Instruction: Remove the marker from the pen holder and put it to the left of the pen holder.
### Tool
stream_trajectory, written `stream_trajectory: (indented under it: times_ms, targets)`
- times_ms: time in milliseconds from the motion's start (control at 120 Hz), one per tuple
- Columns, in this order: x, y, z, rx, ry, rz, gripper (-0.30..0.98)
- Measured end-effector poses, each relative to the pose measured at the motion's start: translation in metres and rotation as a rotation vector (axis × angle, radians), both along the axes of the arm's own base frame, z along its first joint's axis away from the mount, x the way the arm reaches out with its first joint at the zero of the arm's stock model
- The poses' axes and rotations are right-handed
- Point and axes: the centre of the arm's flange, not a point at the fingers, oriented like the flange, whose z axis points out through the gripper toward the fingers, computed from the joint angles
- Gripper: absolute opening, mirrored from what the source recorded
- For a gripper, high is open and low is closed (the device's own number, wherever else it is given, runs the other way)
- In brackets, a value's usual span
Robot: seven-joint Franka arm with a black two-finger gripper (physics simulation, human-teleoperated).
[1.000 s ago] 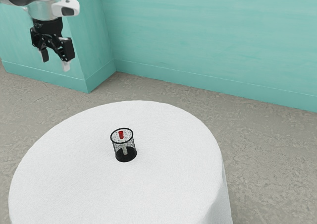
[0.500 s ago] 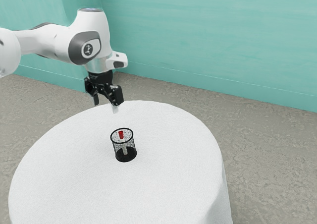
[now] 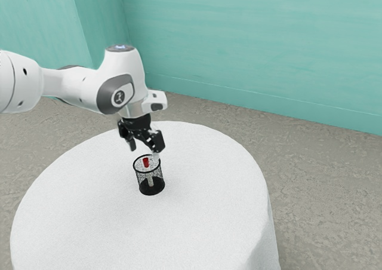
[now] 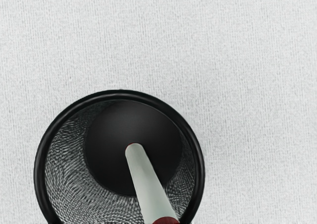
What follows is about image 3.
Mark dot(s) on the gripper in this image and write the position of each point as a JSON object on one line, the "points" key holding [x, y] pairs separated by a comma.
{"points": [[139, 126]]}

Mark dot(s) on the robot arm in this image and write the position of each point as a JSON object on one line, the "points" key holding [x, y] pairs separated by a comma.
{"points": [[74, 85]]}

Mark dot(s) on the white pen with red cap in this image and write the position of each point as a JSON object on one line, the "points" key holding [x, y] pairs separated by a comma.
{"points": [[147, 166]]}

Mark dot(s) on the black mesh pen holder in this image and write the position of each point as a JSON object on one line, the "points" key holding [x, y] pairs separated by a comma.
{"points": [[149, 177]]}

